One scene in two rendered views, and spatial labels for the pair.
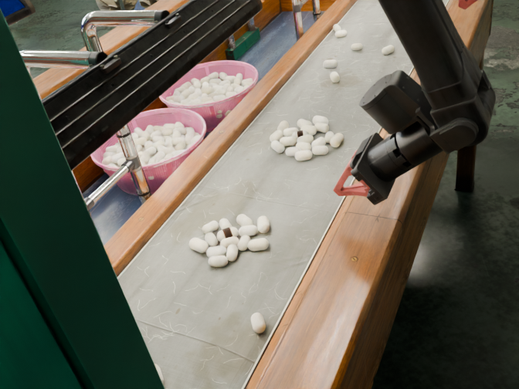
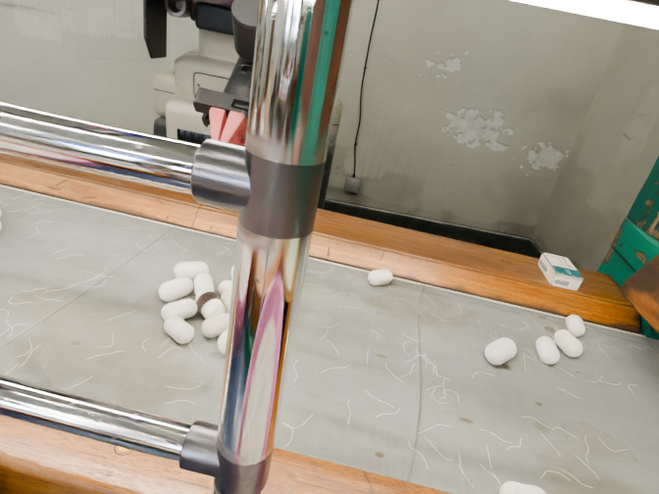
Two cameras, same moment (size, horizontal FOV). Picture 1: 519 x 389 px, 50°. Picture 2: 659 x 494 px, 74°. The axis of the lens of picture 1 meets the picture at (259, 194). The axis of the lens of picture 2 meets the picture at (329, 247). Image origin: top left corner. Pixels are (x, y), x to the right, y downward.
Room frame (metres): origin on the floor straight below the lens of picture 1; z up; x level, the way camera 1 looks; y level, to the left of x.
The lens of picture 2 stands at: (0.81, 0.41, 1.00)
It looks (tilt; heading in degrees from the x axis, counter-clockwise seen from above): 26 degrees down; 242
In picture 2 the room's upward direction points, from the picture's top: 12 degrees clockwise
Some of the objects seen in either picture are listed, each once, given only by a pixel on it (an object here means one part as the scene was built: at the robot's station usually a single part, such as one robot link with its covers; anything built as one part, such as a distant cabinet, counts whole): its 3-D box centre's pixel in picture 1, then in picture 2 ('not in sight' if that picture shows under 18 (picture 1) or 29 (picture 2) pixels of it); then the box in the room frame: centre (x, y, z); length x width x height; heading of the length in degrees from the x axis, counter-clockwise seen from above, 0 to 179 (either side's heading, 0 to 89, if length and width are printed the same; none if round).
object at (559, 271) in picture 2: not in sight; (559, 271); (0.29, 0.09, 0.77); 0.06 x 0.04 x 0.02; 58
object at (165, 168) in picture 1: (154, 153); not in sight; (1.12, 0.22, 0.72); 0.27 x 0.27 x 0.10
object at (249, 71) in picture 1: (211, 97); not in sight; (1.36, 0.08, 0.72); 0.27 x 0.27 x 0.10
